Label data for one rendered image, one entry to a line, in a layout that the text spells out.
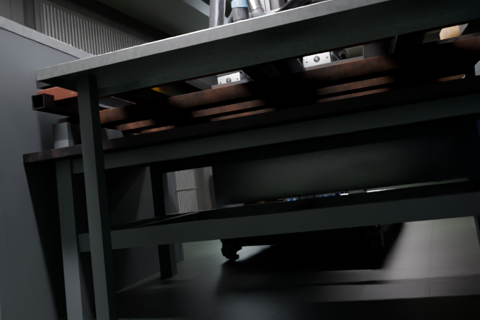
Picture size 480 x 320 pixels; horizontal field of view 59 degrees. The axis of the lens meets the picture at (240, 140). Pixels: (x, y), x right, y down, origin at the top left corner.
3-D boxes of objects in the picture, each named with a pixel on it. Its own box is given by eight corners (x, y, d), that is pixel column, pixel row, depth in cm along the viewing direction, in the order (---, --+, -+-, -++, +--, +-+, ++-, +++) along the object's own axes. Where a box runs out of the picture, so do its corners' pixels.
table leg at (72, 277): (83, 323, 140) (66, 121, 148) (68, 324, 142) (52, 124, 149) (94, 318, 146) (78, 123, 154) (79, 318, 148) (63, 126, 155)
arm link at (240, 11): (244, 5, 204) (249, -4, 196) (247, 26, 203) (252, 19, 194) (228, 5, 202) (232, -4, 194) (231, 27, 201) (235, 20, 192)
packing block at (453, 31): (461, 36, 140) (458, 24, 140) (444, 39, 141) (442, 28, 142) (457, 41, 146) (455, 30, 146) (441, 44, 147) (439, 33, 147)
